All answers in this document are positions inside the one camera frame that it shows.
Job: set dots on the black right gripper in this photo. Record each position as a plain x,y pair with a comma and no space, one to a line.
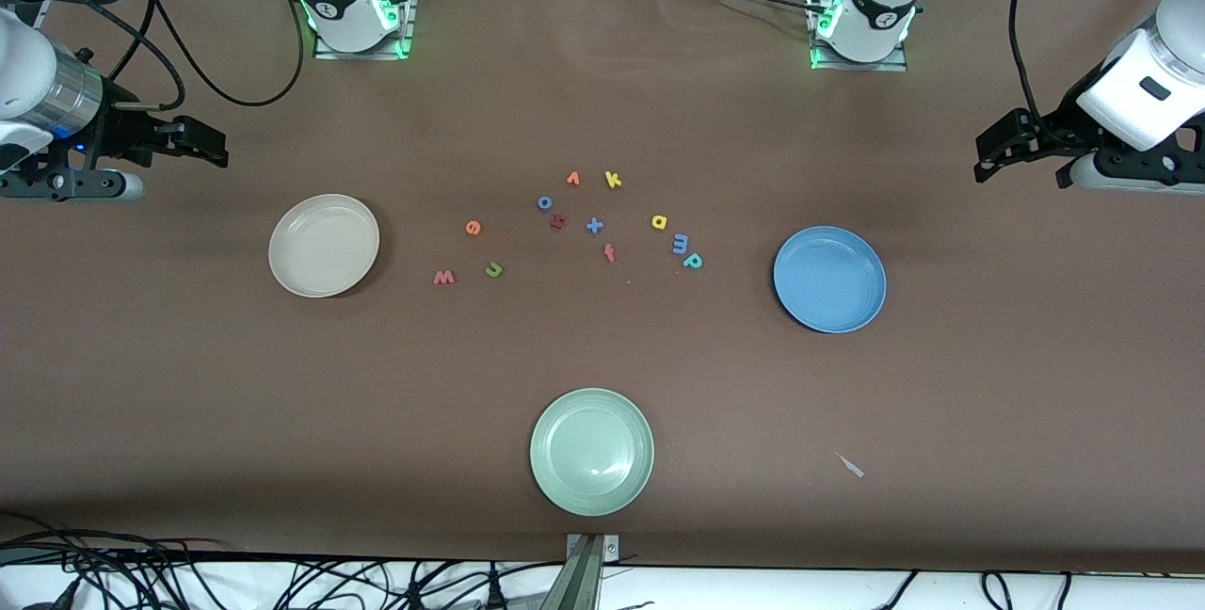
120,132

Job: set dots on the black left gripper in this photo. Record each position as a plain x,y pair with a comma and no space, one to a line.
1055,127

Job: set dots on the red letter w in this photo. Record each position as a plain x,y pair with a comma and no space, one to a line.
443,280

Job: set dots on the teal letter p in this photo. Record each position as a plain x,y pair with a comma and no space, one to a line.
697,262

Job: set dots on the blue letter m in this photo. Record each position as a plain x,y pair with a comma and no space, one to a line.
680,245

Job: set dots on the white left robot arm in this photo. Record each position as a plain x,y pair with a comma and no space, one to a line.
875,8

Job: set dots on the beige plate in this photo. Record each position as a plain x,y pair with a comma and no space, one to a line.
311,257

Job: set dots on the blue plate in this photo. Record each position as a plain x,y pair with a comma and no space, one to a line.
828,280

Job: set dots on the brown table cover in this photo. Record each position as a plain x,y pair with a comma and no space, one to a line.
282,403

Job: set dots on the white paper scrap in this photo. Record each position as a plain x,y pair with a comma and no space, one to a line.
851,466

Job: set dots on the green plate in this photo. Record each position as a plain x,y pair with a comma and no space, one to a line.
591,450

